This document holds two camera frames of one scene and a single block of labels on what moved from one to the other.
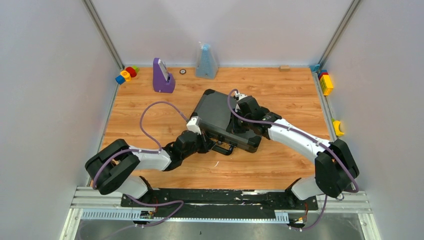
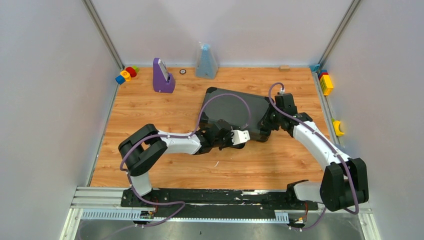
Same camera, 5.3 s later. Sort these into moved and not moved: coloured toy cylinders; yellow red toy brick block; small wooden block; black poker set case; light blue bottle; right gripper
Moved: right gripper; black poker set case
Not moved: coloured toy cylinders; small wooden block; light blue bottle; yellow red toy brick block
